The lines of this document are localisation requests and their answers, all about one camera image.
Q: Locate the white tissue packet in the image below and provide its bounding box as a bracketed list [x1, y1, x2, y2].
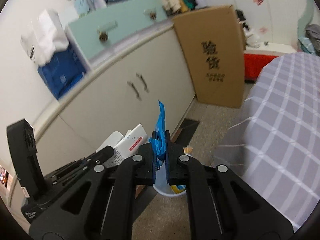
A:
[96, 124, 148, 167]

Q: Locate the blue wrapper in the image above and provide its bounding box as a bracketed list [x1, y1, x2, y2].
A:
[149, 101, 167, 170]

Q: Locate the light blue trash bin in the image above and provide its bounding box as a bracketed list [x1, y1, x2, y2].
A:
[153, 162, 186, 198]

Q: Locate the grey plaid bed sheet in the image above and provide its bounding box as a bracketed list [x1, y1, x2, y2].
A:
[213, 52, 320, 230]

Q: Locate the black floor mat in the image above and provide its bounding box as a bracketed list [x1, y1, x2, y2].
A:
[171, 119, 200, 147]

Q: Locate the white low cabinet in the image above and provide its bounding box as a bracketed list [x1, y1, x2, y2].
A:
[31, 25, 195, 174]

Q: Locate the blue shopping bag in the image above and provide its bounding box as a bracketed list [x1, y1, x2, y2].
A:
[37, 45, 86, 100]

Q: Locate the red storage box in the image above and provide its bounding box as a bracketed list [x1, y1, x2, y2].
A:
[244, 54, 278, 81]

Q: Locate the white plastic bag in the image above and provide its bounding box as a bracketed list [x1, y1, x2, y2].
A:
[20, 9, 69, 67]

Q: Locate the mint green drawer unit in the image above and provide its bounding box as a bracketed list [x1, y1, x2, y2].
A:
[65, 0, 167, 61]

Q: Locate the large cardboard box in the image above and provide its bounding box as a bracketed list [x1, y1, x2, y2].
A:
[172, 5, 245, 108]

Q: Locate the white bag on shelf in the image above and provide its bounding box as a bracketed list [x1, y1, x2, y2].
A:
[244, 28, 260, 48]

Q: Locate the grey folded blanket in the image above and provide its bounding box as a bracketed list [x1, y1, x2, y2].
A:
[298, 24, 320, 56]

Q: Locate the pink butterfly wall sticker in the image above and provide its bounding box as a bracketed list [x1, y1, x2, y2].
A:
[253, 0, 264, 6]

